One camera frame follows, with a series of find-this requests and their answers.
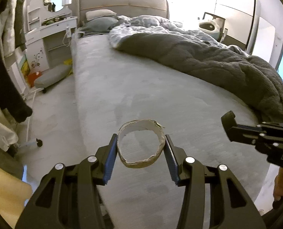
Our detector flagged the white charger with cable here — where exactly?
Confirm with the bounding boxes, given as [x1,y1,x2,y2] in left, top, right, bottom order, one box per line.
[62,27,72,47]

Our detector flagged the hanging clothes on rack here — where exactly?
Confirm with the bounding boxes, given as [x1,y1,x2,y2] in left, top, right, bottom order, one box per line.
[0,0,33,156]

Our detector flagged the white wardrobe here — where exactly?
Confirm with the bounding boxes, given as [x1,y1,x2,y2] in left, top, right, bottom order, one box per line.
[196,0,259,54]

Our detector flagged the red bag on floor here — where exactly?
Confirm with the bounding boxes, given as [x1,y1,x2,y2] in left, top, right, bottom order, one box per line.
[27,71,42,87]

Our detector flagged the white cat bed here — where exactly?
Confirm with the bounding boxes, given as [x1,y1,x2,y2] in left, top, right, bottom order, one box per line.
[198,20,220,40]

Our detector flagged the beige pillow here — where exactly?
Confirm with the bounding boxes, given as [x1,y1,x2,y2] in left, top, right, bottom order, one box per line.
[85,9,117,21]

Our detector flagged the white dressing table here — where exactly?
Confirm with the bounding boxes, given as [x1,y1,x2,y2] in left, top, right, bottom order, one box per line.
[25,0,77,73]

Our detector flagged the beige padded headboard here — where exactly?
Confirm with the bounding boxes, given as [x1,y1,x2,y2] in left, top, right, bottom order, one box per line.
[69,0,169,25]

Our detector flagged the brown cardboard tape ring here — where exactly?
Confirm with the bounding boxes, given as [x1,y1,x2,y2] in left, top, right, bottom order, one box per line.
[116,118,167,169]

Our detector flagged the grey green pillow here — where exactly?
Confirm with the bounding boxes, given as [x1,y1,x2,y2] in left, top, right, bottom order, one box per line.
[79,17,119,37]

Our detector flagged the clothes rack wheeled base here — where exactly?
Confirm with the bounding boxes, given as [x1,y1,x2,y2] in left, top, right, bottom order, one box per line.
[15,88,43,150]

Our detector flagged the grey bed mattress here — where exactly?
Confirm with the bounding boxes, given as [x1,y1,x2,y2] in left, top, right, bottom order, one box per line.
[71,35,269,228]

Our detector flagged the dark grey fluffy blanket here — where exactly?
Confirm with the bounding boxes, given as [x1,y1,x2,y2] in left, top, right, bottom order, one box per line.
[116,33,283,123]

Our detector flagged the right hand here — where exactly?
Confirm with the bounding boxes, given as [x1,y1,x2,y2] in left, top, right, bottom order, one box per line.
[273,168,283,201]

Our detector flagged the blue white patterned duvet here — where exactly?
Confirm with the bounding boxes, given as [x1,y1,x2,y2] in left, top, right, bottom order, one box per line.
[108,15,249,57]

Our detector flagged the grey padded stool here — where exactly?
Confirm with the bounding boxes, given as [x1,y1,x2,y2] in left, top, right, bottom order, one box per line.
[34,64,72,90]

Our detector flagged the colourful picture book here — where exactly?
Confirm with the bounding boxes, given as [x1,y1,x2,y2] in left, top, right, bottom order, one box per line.
[18,54,31,88]

